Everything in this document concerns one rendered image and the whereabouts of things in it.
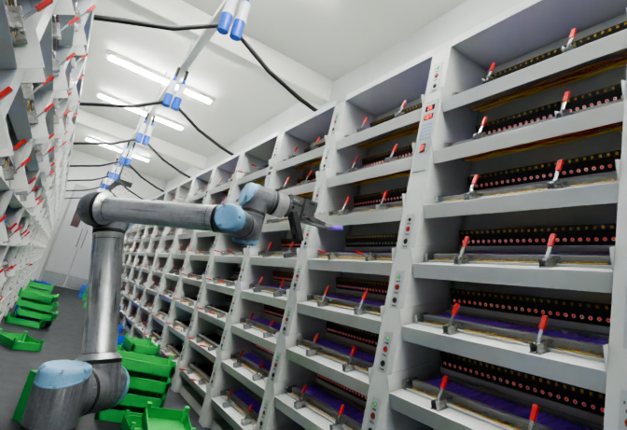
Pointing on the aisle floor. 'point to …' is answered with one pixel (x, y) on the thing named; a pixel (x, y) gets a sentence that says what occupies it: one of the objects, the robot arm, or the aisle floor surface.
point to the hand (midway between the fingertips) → (327, 228)
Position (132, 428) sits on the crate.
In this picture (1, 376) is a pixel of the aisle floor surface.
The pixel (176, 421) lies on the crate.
